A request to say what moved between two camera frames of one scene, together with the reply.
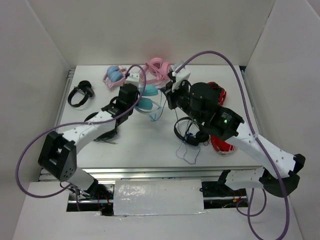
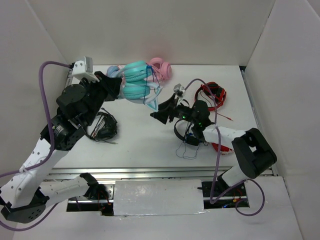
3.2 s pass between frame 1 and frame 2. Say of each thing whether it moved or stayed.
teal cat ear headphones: moved
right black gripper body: moved
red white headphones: stayed
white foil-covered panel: stayed
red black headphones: stayed
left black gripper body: moved
